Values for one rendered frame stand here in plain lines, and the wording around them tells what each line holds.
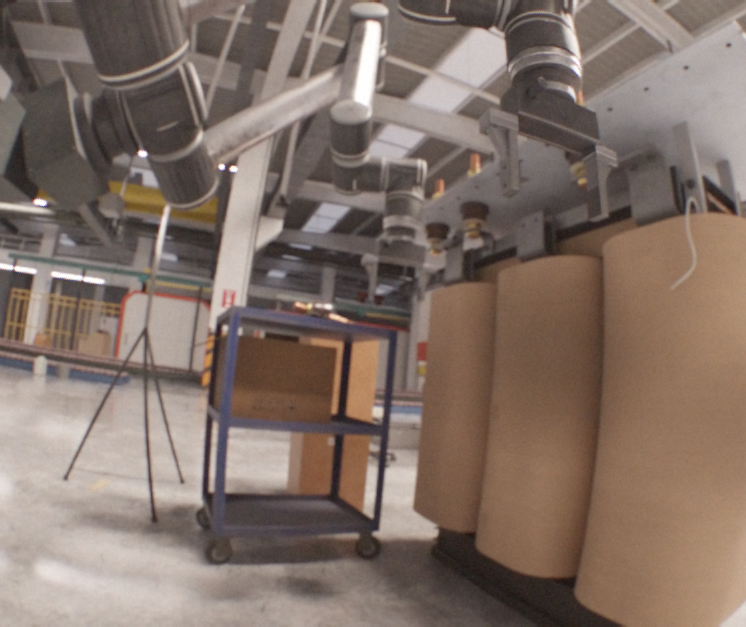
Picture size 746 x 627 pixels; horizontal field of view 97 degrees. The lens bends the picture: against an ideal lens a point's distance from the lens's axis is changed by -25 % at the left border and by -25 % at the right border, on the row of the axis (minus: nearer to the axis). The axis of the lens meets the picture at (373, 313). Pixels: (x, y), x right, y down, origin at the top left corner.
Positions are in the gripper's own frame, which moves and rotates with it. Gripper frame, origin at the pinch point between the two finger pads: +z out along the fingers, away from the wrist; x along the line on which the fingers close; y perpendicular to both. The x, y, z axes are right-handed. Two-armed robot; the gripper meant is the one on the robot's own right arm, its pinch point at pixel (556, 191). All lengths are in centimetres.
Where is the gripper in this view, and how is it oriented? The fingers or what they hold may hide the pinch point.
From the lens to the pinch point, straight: 55.8
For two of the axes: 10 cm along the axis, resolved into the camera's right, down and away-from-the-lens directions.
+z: -0.9, 9.8, -1.5
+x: 9.7, 1.2, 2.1
